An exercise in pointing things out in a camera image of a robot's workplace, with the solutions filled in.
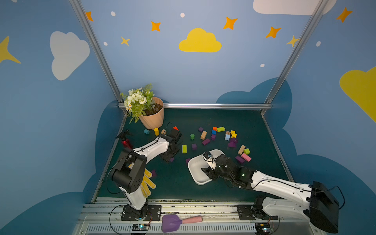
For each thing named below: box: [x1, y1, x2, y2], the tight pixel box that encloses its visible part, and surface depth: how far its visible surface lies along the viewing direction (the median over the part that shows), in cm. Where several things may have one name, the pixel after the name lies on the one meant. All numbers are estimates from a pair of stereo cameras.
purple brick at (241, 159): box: [235, 155, 246, 164], surface depth 96 cm
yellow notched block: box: [230, 129, 238, 139], surface depth 107 cm
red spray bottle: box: [115, 129, 134, 150], surface depth 91 cm
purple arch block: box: [228, 137, 238, 148], surface depth 103 cm
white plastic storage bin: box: [187, 149, 225, 186], surface depth 88 cm
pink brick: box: [240, 152, 252, 163], surface depth 97 cm
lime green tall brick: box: [182, 144, 188, 154], surface depth 100 cm
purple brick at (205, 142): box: [201, 138, 211, 146], surface depth 104 cm
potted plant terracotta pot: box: [119, 83, 165, 130], surface depth 92 cm
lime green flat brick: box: [217, 126, 226, 133], surface depth 112 cm
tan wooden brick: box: [200, 130, 208, 141], surface depth 106 cm
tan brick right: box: [237, 144, 246, 156], surface depth 100 cm
